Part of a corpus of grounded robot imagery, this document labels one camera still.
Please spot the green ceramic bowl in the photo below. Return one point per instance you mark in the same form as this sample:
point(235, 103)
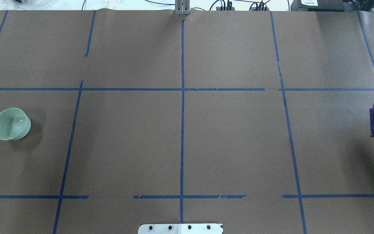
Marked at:
point(14, 124)

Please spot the black box device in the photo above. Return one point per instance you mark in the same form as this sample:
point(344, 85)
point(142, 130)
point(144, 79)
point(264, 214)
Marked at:
point(317, 5)

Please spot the aluminium frame post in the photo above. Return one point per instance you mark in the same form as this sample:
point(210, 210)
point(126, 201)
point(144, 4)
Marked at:
point(182, 7)

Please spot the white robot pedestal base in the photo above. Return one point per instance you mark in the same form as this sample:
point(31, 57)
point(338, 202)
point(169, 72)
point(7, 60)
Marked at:
point(189, 228)

